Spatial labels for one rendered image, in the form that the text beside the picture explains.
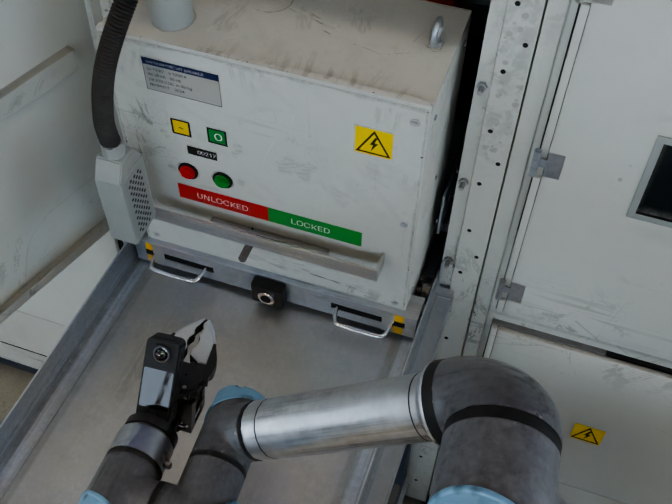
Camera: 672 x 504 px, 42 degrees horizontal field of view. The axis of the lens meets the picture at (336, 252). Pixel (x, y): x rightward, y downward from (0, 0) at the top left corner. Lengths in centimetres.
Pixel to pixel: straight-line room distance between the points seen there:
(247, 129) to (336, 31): 19
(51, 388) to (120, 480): 49
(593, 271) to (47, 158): 93
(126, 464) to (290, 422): 21
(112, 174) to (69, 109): 24
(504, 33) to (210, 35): 41
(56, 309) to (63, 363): 66
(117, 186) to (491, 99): 57
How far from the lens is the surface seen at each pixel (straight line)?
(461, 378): 90
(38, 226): 163
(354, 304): 152
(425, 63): 123
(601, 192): 136
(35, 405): 153
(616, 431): 183
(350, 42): 125
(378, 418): 97
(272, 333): 157
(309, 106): 123
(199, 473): 109
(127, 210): 139
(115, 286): 165
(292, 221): 142
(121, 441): 113
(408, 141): 121
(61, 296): 216
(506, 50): 126
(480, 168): 140
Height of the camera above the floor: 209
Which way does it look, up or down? 49 degrees down
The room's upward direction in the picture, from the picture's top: 3 degrees clockwise
